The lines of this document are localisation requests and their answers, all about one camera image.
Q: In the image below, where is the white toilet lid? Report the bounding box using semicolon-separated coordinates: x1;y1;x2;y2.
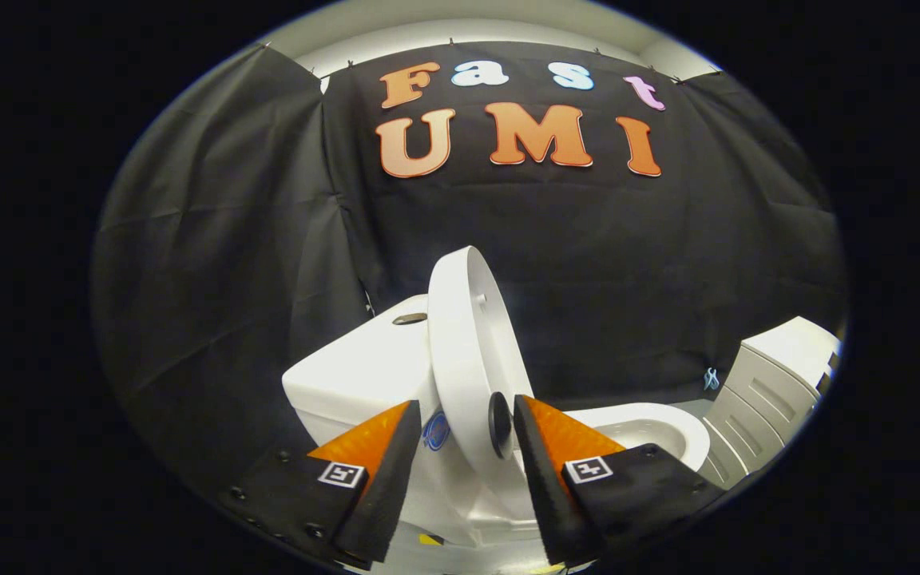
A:
426;245;538;521

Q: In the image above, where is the white panelled cabinet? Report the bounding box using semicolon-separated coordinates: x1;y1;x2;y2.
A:
700;315;843;490

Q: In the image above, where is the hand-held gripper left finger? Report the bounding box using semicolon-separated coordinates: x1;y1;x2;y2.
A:
220;399;423;570

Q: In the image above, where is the black backdrop cloth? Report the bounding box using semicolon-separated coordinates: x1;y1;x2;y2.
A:
93;40;846;496

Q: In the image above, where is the white ceramic toilet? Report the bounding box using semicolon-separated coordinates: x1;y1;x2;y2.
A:
281;293;713;575

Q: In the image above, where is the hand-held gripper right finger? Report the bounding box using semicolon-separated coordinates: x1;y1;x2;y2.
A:
513;394;728;568

